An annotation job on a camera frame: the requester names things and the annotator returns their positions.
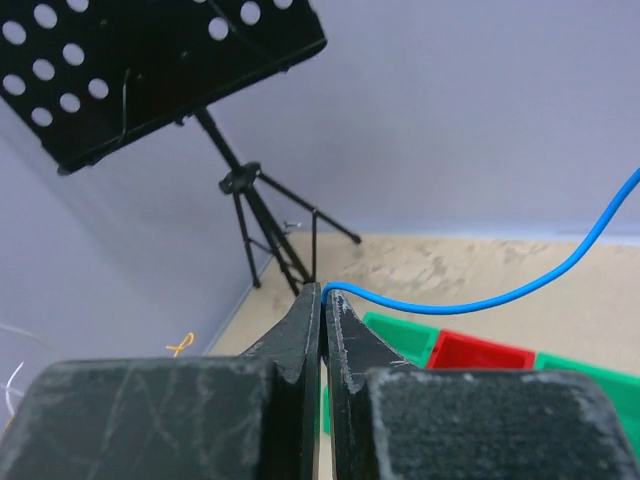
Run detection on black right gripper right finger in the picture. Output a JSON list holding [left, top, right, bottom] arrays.
[[324, 292, 639, 479]]

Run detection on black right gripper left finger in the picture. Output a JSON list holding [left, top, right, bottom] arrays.
[[1, 284, 321, 480]]

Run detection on yellow wire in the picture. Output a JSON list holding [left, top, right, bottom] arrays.
[[165, 332, 196, 359]]

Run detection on left green plastic bin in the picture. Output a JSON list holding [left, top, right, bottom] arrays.
[[319, 311, 443, 435]]

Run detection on green plastic bin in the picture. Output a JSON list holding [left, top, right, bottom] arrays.
[[534, 353, 639, 422], [319, 311, 443, 435]]

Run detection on red plastic bin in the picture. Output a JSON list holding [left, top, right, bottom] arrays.
[[426, 329, 536, 369]]

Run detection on right green plastic bin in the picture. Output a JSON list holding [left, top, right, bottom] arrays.
[[534, 353, 639, 422]]

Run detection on black music stand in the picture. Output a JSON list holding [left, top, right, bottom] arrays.
[[0, 0, 363, 297]]

